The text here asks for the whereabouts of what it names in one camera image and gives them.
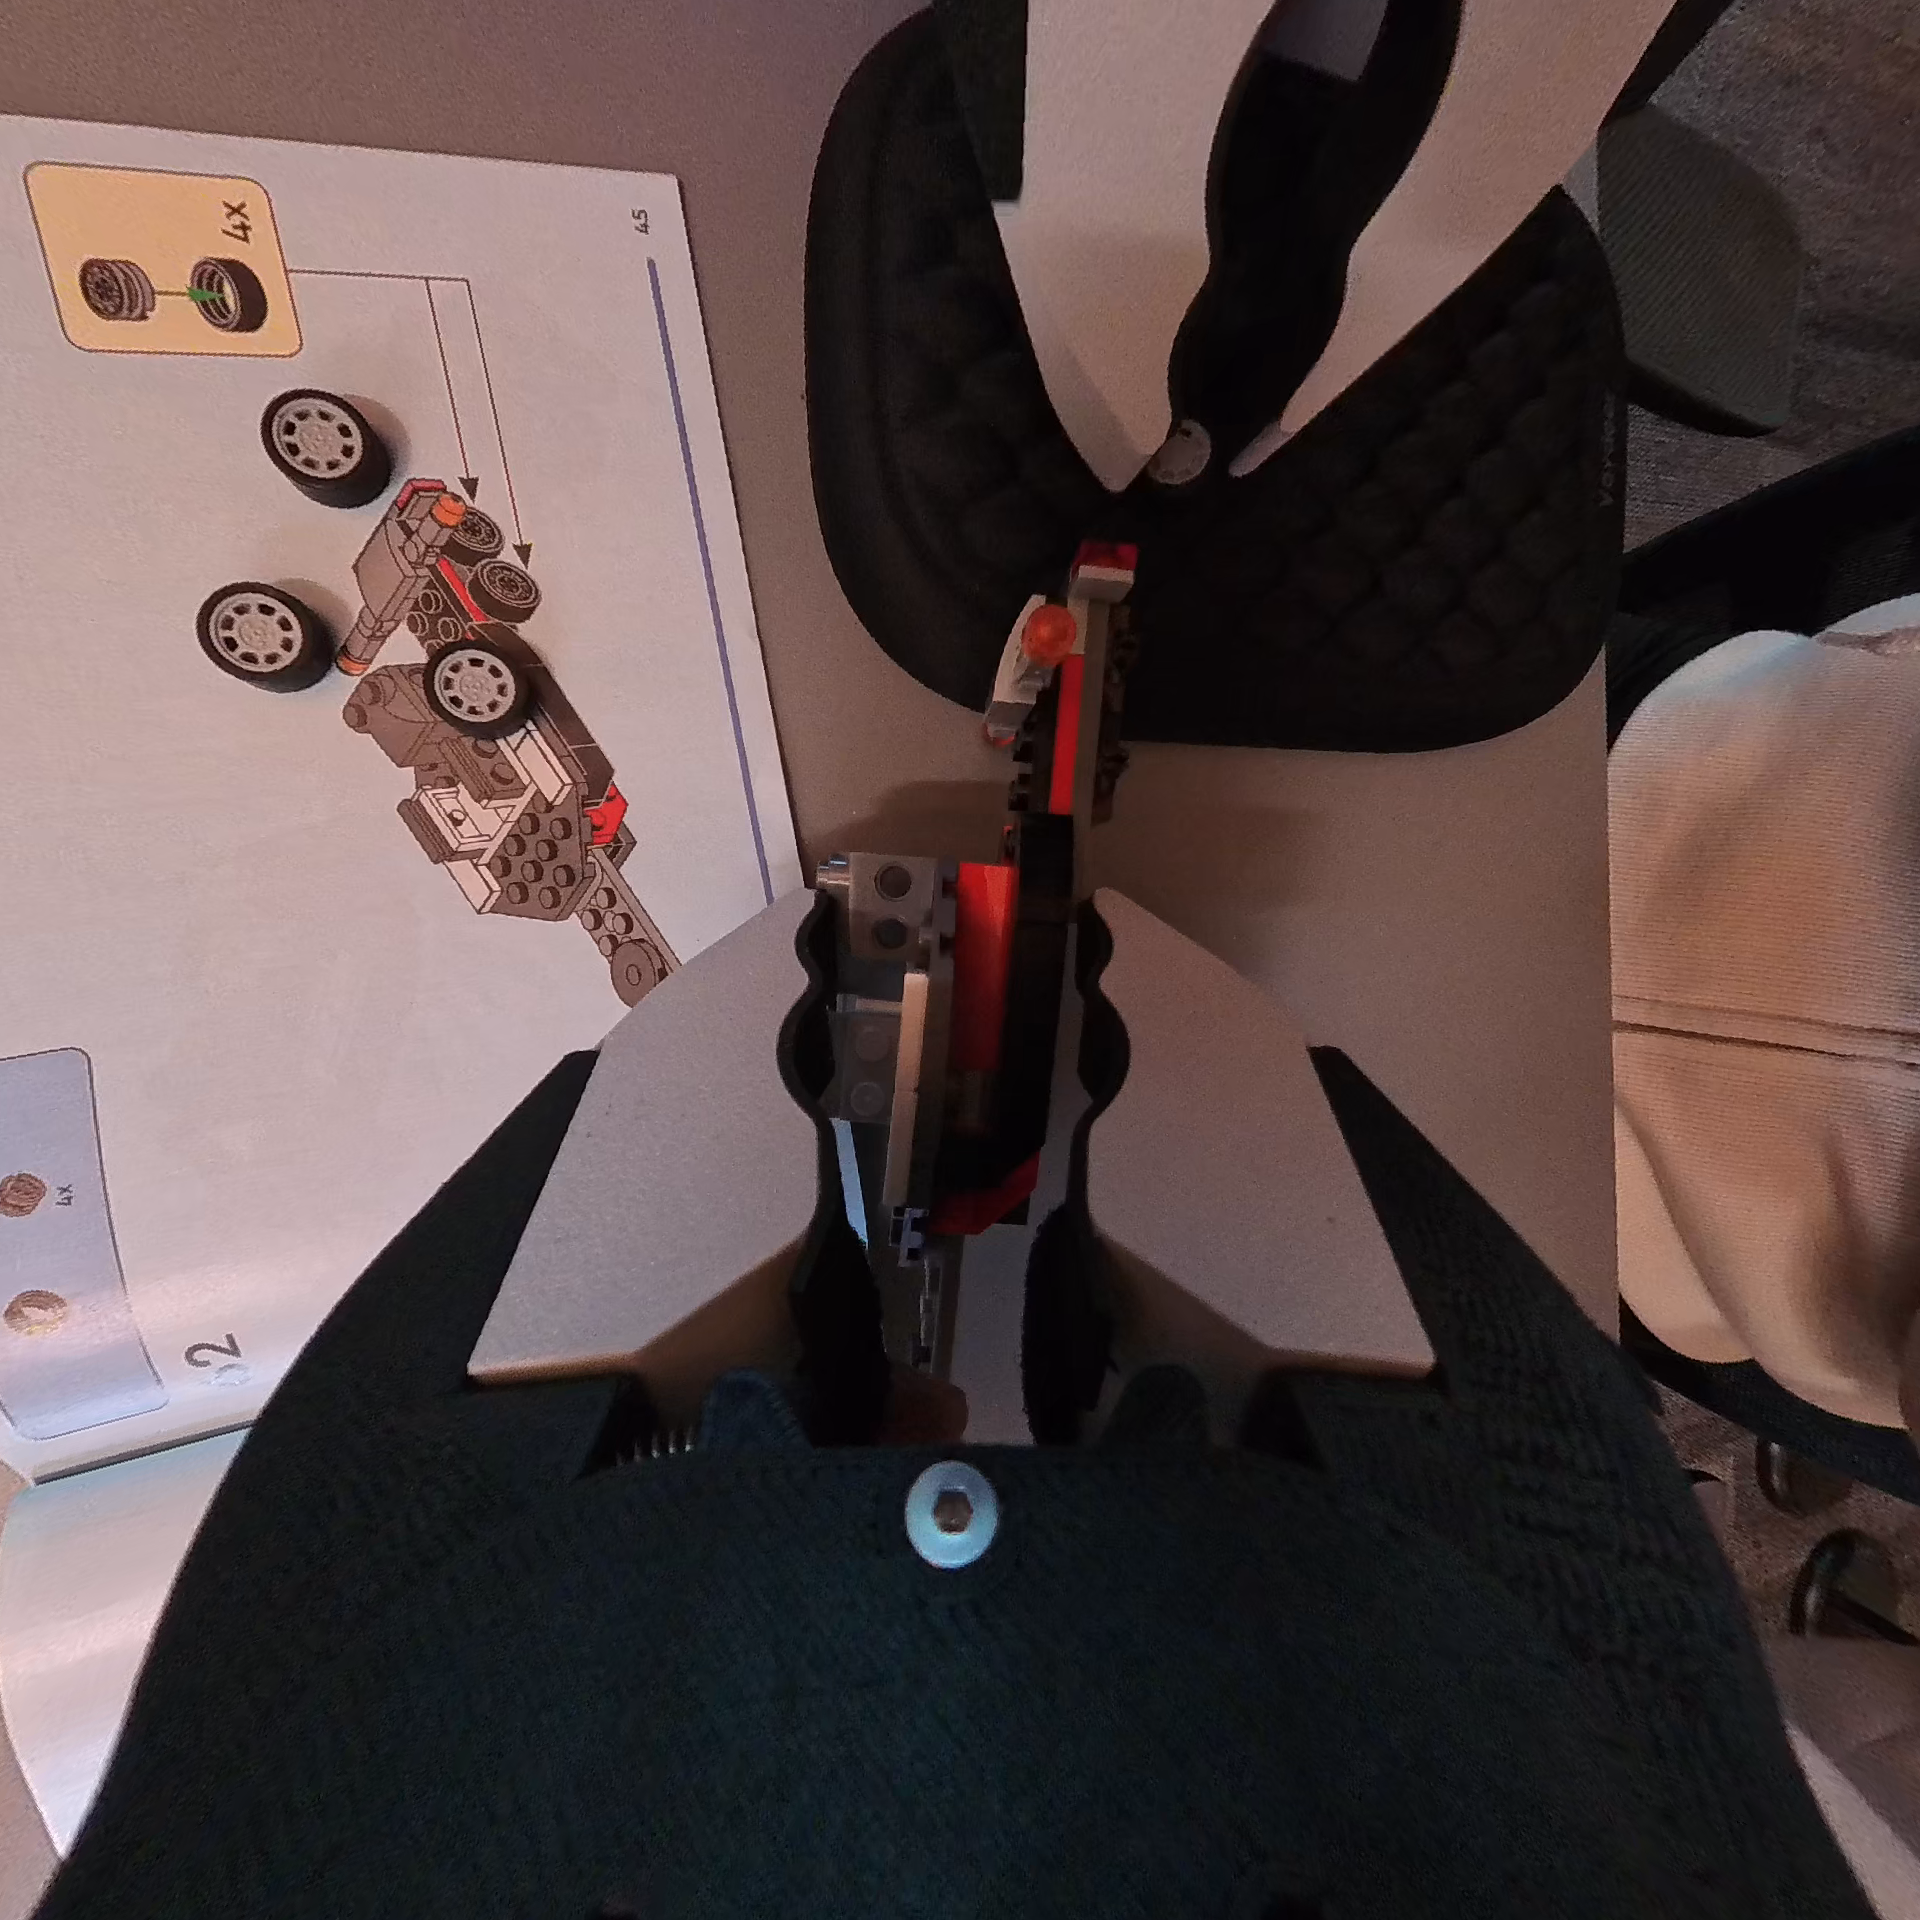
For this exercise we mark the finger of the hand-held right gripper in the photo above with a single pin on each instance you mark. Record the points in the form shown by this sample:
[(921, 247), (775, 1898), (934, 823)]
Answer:
[(1483, 137), (1110, 226)]

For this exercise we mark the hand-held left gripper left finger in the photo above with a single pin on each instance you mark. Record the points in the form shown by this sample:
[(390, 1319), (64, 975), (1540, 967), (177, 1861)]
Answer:
[(675, 1171)]

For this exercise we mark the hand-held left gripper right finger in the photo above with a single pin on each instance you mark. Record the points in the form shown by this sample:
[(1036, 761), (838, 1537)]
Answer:
[(1243, 1186)]

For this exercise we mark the small grey lego wheel rim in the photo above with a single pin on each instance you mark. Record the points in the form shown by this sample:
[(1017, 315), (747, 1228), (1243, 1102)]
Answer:
[(1180, 452)]

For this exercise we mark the grey red lego vehicle model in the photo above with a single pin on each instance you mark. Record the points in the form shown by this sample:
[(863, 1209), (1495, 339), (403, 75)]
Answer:
[(998, 962)]

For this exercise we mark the lego instruction booklet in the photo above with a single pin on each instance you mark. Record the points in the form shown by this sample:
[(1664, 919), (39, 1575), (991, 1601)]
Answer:
[(299, 901)]

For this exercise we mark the black lego wheel grey rim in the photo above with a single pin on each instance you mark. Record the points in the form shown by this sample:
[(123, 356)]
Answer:
[(330, 446), (481, 692), (265, 638)]

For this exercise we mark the black office chair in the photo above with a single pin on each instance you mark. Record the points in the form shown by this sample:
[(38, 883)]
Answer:
[(1695, 271)]

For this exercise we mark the black quilted pad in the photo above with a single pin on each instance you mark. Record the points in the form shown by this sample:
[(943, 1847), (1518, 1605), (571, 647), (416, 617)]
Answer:
[(1394, 570)]

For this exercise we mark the person's beige clothing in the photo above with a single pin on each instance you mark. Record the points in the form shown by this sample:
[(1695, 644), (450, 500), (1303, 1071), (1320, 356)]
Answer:
[(1770, 1020)]

